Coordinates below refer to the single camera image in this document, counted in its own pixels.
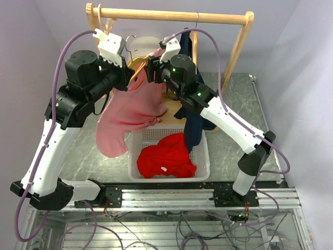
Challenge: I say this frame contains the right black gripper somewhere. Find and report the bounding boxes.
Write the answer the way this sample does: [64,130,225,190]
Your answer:
[145,51,183,98]

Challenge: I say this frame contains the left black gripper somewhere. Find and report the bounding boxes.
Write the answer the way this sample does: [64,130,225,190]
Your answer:
[87,54,135,104]

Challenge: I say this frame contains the yellow wooden hanger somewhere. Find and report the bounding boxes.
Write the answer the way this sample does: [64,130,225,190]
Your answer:
[125,35,149,83]

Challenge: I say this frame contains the pink t shirt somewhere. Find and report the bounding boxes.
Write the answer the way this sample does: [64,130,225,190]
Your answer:
[95,48,169,158]

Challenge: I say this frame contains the light wooden hanger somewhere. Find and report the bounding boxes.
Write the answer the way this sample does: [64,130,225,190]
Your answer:
[97,3,116,35]

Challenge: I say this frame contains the red t shirt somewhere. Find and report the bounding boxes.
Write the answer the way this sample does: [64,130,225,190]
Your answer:
[137,132,197,179]

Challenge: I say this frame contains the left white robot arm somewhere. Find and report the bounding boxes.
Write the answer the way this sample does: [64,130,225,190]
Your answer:
[10,50,134,211]

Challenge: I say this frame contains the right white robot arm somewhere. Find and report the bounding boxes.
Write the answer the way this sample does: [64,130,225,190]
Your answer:
[145,54,276,206]

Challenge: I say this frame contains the brown wooden hanger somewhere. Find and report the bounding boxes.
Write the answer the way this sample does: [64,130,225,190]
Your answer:
[189,12,199,76]

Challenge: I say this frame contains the navy blue t shirt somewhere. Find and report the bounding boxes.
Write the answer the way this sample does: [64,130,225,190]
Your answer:
[174,32,216,153]

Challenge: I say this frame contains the white orange round appliance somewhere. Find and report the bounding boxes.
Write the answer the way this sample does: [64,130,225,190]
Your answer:
[126,36,164,66]

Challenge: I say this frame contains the white plastic basket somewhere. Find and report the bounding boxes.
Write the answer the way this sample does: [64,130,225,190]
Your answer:
[127,126,210,183]

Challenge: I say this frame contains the wooden clothes rack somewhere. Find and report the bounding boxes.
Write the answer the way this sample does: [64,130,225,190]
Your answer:
[85,3,255,133]

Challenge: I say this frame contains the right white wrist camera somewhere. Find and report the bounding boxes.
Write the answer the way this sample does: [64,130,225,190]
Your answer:
[159,38,181,63]

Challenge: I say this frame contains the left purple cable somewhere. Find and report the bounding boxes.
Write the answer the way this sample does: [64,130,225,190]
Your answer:
[13,29,98,243]

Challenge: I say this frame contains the purple cable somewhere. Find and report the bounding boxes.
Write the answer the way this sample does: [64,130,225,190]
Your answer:
[163,28,291,226]
[13,29,98,243]

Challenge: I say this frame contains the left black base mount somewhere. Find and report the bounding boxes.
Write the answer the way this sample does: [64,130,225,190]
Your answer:
[74,183,122,208]

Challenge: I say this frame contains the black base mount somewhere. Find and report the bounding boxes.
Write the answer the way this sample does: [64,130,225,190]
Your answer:
[206,181,259,207]
[74,183,122,208]

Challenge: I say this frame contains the aluminium rail frame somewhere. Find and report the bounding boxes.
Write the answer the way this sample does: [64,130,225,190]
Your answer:
[16,182,314,249]

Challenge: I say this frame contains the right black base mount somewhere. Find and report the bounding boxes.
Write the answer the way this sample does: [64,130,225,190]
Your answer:
[206,181,259,207]

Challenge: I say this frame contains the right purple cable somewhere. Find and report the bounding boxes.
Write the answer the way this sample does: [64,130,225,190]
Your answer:
[163,28,291,226]

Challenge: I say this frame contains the loose cables under frame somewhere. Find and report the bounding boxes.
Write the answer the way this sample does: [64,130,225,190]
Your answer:
[58,205,287,250]

